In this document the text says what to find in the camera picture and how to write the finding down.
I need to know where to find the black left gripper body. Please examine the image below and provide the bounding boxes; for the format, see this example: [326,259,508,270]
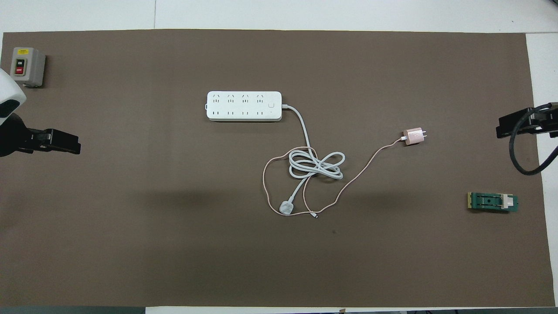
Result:
[0,113,82,157]

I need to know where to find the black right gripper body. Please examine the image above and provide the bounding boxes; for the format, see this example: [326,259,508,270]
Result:
[496,102,558,140]

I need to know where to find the pink charger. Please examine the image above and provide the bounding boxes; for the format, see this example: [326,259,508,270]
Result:
[402,127,427,145]

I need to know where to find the pink charging cable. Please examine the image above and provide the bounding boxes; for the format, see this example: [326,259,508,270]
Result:
[262,136,407,218]

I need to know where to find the white power strip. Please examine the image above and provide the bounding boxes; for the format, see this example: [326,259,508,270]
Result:
[206,91,282,122]

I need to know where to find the brown table mat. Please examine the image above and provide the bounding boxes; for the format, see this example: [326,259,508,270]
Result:
[0,29,555,308]

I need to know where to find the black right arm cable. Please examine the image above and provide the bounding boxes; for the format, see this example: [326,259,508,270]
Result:
[509,104,558,176]

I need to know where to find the green knife switch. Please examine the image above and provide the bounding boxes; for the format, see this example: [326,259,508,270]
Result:
[467,192,519,214]

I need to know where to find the grey on-off switch box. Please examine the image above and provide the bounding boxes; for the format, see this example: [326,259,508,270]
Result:
[10,47,46,88]

